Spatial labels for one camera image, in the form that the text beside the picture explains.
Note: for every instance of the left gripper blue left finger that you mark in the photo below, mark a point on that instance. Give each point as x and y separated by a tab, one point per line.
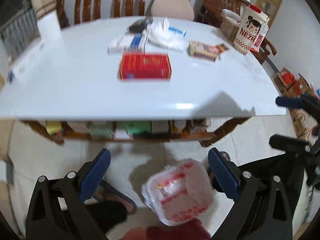
77	187

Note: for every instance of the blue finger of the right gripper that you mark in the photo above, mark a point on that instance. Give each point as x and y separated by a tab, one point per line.
288	144
287	102

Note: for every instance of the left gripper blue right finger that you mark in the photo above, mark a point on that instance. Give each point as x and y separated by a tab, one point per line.
237	187

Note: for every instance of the white tissue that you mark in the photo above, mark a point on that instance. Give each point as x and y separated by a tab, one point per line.
158	35

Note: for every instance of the black crystal bullet box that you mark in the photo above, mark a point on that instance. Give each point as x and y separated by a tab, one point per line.
139	26

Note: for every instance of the white red plastic trash bag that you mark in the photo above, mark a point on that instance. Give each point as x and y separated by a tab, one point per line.
179	193

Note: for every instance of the dark slipper left foot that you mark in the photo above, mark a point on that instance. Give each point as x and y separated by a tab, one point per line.
106	192

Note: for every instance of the wooden table lower shelf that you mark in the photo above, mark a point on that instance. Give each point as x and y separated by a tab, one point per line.
121	134

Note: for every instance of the red plastic stool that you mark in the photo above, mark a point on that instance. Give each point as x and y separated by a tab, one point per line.
192	230

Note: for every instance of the green wet wipes pack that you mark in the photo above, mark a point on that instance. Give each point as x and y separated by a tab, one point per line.
137	127

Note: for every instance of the Nezha popcorn bucket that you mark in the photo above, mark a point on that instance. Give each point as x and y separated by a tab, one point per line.
252	20

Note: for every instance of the brown cardboard carton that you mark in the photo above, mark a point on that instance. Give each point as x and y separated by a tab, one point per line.
229	27

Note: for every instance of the red box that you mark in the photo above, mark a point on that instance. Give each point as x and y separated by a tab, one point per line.
148	66

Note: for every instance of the white medicine box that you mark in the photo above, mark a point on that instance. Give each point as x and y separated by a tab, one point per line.
131	43

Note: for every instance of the beige seat cushion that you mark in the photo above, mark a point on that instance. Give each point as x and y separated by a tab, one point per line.
180	9

